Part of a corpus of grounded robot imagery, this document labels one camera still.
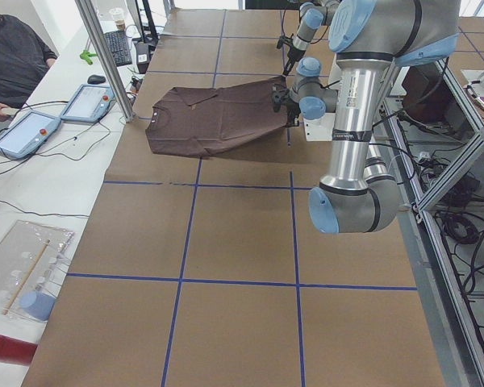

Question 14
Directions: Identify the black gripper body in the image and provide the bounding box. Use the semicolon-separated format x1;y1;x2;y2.
277;35;305;60
271;87;300;115

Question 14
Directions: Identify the dark brown t-shirt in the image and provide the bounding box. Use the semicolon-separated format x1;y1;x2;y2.
145;77;287;157

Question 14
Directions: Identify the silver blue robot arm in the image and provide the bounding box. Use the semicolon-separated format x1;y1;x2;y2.
277;1;340;77
273;1;461;234

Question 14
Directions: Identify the black keyboard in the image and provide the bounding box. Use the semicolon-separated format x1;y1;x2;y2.
103;31;132;66

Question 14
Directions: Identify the paper coffee cup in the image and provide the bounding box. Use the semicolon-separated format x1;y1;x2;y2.
109;7;126;31

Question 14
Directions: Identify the black computer mouse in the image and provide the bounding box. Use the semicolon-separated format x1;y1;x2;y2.
87;74;106;85

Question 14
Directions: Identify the far blue teach pendant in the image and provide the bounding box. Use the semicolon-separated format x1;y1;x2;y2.
60;84;115;123

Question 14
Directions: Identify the blue teach pendant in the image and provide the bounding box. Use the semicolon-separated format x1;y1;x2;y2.
60;84;115;123
0;111;61;160

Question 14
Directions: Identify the near blue teach pendant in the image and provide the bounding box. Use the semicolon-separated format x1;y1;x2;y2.
0;111;61;160

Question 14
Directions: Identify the person in black shirt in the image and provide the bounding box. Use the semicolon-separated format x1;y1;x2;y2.
0;14;57;122

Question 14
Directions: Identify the clear plastic bag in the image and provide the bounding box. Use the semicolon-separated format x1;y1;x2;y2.
0;221;74;322

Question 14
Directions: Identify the light blue cup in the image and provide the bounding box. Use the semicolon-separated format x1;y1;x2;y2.
19;291;56;321

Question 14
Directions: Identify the red cylinder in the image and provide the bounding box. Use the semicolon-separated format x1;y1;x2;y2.
0;335;37;366

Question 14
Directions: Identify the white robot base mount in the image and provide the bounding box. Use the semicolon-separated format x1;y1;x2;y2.
303;60;341;142

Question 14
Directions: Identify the aluminium frame post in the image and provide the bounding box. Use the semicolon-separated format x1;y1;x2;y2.
75;0;135;123

